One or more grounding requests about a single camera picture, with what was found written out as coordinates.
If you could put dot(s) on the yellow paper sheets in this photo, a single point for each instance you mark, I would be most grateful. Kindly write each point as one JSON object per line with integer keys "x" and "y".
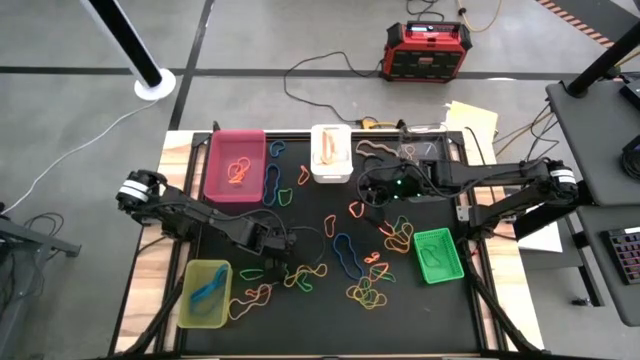
{"x": 472, "y": 120}

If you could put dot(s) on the grey metal stand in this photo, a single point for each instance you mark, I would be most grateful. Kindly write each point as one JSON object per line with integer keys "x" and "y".
{"x": 30, "y": 240}

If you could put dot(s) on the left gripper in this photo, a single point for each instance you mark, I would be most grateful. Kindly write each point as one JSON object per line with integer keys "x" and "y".
{"x": 265, "y": 245}

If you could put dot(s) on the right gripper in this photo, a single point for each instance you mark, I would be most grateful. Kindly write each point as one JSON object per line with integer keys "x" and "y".
{"x": 377, "y": 190}

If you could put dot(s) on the clear plastic container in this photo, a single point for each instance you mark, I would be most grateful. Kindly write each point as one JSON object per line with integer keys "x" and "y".
{"x": 430, "y": 137}

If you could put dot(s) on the long wavy tan rubber band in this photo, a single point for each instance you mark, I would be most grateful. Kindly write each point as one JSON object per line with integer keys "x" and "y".
{"x": 358, "y": 147}

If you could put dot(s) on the small green rubber band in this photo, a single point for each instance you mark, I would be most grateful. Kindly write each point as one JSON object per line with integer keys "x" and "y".
{"x": 279, "y": 199}

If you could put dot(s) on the yellow orange rubber band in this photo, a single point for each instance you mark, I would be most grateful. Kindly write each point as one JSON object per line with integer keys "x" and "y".
{"x": 411, "y": 239}

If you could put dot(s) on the long blue rubber band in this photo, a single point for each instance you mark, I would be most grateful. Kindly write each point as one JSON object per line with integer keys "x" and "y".
{"x": 263, "y": 197}

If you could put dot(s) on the black keyboard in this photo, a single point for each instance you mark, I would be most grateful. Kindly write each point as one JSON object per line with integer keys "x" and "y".
{"x": 625, "y": 255}

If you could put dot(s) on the white plastic basket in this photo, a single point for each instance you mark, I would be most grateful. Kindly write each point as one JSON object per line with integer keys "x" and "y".
{"x": 330, "y": 172}

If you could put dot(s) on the yellow translucent plastic basket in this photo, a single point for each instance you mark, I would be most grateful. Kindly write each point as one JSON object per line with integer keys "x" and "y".
{"x": 200, "y": 270}

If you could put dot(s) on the black aluminium table frame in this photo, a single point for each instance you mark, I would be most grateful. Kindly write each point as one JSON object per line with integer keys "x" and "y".
{"x": 290, "y": 134}

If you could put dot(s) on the red portable power station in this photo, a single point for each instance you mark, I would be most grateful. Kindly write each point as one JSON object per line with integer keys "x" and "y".
{"x": 425, "y": 52}

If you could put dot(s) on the small orange rubber band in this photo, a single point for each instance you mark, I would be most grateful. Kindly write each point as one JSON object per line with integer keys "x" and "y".
{"x": 299, "y": 176}

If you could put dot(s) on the black desk device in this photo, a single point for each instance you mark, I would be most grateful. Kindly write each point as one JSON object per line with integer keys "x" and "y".
{"x": 632, "y": 95}

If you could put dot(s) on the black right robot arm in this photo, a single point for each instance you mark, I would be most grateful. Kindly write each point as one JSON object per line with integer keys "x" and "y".
{"x": 480, "y": 175}

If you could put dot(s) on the green plastic basket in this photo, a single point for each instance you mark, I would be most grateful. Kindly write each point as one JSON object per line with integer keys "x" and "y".
{"x": 445, "y": 270}

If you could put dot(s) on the white paper sheet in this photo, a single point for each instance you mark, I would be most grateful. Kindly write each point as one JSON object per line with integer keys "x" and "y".
{"x": 542, "y": 242}

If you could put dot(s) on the pink plastic basket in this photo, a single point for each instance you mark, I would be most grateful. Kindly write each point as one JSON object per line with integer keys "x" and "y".
{"x": 220, "y": 150}

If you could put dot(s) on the black and white pole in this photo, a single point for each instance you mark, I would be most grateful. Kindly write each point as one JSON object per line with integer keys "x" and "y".
{"x": 125, "y": 40}

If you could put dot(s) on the tiny orange rubber band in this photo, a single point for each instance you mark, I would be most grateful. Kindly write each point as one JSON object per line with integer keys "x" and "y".
{"x": 370, "y": 259}

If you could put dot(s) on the large blue rubber band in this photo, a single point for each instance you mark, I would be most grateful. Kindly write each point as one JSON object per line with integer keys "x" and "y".
{"x": 215, "y": 282}

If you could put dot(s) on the small blue rubber band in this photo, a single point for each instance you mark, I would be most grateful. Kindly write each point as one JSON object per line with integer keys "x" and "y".
{"x": 269, "y": 150}

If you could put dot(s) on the black stand pole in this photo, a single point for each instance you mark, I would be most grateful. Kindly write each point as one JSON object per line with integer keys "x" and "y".
{"x": 605, "y": 60}

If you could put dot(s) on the grey desk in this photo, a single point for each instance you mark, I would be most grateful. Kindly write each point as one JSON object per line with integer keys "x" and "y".
{"x": 595, "y": 130}

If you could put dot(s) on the striped edge floor mat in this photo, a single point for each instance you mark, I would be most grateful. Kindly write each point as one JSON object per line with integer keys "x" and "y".
{"x": 590, "y": 15}

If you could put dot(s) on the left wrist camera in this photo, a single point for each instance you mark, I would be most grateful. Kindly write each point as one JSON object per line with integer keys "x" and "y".
{"x": 286, "y": 240}

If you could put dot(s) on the black table mat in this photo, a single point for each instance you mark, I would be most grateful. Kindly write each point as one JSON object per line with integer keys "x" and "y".
{"x": 325, "y": 327}

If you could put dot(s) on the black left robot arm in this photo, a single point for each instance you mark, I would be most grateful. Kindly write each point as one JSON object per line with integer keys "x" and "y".
{"x": 190, "y": 215}

